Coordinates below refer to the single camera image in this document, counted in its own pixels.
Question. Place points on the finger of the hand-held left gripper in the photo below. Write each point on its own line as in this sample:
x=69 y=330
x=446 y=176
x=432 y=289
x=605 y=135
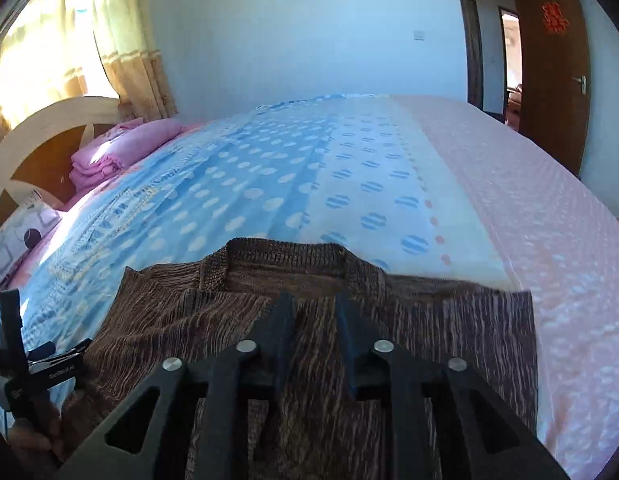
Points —
x=71 y=349

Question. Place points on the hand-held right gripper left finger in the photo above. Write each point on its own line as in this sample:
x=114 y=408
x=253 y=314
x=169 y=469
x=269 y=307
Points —
x=278 y=330

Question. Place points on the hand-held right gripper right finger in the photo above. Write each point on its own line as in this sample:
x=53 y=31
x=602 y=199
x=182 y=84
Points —
x=347 y=332

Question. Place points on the brown knitted sweater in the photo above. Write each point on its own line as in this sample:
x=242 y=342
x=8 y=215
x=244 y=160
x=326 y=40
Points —
x=439 y=320

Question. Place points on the person's left hand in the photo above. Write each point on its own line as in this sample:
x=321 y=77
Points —
x=29 y=440

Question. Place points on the white pillow with square print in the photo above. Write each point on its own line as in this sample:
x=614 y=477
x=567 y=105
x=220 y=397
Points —
x=19 y=240

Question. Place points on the polka dot bed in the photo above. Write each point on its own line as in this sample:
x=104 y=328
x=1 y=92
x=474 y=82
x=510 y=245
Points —
x=299 y=170

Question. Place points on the pink folded blanket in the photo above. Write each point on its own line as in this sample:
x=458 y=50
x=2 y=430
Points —
x=124 y=150

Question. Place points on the wooden bed headboard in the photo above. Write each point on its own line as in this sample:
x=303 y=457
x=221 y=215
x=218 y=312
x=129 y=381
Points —
x=44 y=125

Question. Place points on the yellow patterned curtain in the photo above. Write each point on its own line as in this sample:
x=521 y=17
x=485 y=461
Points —
x=129 y=40
x=34 y=60

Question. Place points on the dark hallway door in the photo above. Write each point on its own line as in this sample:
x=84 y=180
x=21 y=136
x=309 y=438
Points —
x=472 y=50

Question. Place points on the brown wooden door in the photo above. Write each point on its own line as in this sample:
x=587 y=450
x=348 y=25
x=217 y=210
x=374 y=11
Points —
x=552 y=85

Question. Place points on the red paper door decoration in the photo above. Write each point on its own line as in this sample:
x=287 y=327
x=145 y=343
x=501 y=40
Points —
x=555 y=17

